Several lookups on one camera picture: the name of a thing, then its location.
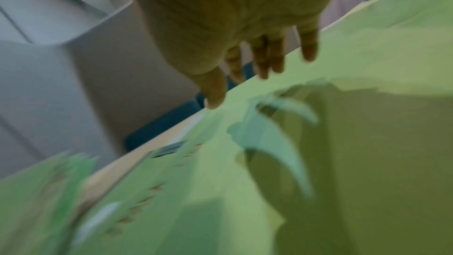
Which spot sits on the person's right hand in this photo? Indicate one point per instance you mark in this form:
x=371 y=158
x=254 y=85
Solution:
x=230 y=2

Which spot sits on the pile of green folders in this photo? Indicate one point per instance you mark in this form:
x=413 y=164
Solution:
x=354 y=164

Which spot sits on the beige partition panel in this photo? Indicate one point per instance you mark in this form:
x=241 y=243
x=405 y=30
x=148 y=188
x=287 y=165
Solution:
x=124 y=80

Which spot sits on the blue fabric sofa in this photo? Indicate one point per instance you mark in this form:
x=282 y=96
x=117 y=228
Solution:
x=159 y=128

